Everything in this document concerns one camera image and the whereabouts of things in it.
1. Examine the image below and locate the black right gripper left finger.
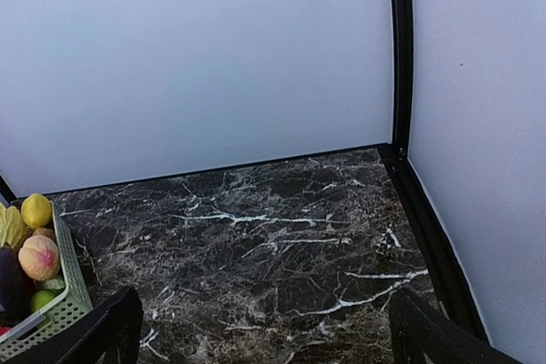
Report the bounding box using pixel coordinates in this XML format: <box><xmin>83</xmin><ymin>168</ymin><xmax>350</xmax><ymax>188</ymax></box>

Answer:
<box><xmin>25</xmin><ymin>286</ymin><xmax>143</xmax><ymax>363</ymax></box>

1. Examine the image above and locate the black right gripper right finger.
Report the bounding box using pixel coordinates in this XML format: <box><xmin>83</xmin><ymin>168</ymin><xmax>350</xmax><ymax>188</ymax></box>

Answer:
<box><xmin>389</xmin><ymin>288</ymin><xmax>518</xmax><ymax>364</ymax></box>

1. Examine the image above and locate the purple eggplant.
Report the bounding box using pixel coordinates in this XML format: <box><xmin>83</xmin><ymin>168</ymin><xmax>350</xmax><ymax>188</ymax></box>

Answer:
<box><xmin>0</xmin><ymin>247</ymin><xmax>31</xmax><ymax>327</ymax></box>

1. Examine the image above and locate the pale green plastic basket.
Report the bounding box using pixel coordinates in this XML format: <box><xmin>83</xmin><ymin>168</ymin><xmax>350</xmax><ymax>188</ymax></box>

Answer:
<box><xmin>1</xmin><ymin>210</ymin><xmax>93</xmax><ymax>362</ymax></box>

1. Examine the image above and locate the green leafy vegetable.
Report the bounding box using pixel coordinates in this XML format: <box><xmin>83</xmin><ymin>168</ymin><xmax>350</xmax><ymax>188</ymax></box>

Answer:
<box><xmin>34</xmin><ymin>275</ymin><xmax>66</xmax><ymax>293</ymax></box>

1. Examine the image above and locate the orange pink peach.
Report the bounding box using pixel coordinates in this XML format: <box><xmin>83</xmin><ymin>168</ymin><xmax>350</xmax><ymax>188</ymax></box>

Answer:
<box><xmin>18</xmin><ymin>235</ymin><xmax>60</xmax><ymax>281</ymax></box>

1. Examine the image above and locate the yellow napa cabbage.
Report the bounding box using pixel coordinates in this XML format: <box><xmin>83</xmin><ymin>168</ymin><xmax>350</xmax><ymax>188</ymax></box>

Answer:
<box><xmin>0</xmin><ymin>205</ymin><xmax>28</xmax><ymax>251</ymax></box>

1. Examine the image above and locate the yellow lemon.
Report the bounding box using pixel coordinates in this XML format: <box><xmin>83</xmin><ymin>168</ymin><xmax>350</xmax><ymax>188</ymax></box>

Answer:
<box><xmin>20</xmin><ymin>193</ymin><xmax>52</xmax><ymax>229</ymax></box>

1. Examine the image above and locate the black frame post right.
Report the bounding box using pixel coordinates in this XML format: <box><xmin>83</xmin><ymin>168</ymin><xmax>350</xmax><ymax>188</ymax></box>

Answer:
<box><xmin>391</xmin><ymin>0</ymin><xmax>414</xmax><ymax>158</ymax></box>

